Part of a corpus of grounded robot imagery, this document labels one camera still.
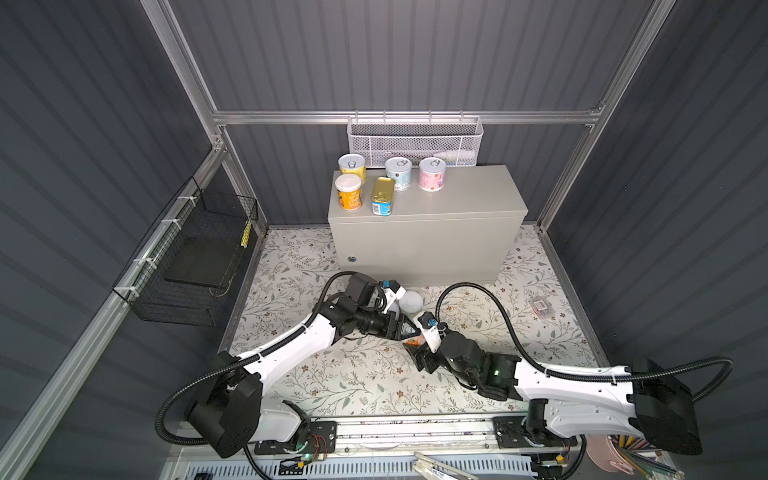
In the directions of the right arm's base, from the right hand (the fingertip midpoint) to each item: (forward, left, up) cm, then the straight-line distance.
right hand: (417, 338), depth 77 cm
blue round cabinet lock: (+23, +19, +5) cm, 30 cm away
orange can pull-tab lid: (-2, +1, +3) cm, 4 cm away
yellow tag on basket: (+25, +48, +14) cm, 56 cm away
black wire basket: (+8, +55, +19) cm, 59 cm away
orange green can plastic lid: (+13, +1, -4) cm, 14 cm away
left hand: (+1, +1, +2) cm, 2 cm away
